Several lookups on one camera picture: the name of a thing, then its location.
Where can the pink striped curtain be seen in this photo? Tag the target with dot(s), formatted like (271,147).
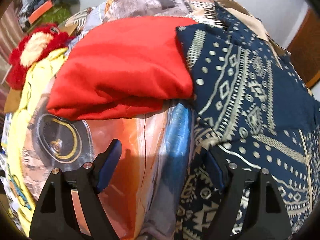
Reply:
(11,34)

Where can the navy patterned shirt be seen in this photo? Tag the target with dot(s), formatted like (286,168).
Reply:
(250,104)

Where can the newspaper print bed sheet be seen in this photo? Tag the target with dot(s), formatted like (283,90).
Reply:
(143,197)

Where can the red plush toy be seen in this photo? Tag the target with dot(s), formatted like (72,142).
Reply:
(34,47)

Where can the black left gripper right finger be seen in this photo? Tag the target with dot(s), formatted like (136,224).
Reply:
(266,215)

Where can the brown wooden door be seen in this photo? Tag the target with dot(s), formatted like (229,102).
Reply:
(304,49)

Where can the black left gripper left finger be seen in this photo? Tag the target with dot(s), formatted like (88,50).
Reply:
(54,215)

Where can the red folded garment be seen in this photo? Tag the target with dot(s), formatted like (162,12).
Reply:
(122,69)

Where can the orange box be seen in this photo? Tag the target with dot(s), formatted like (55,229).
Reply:
(40,11)

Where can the green covered side table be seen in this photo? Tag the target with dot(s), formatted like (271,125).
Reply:
(57,14)

